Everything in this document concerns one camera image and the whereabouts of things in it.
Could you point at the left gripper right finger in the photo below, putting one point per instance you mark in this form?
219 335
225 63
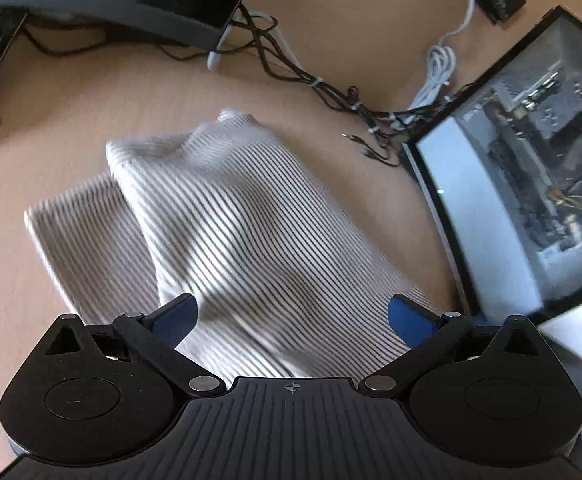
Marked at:
430 338

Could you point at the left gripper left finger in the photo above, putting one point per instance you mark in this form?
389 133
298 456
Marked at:
154 338

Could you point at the glass panel computer case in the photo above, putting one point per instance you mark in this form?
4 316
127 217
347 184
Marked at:
501 171

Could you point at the striped beige knit garment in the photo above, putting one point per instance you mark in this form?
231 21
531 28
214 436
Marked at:
286 284

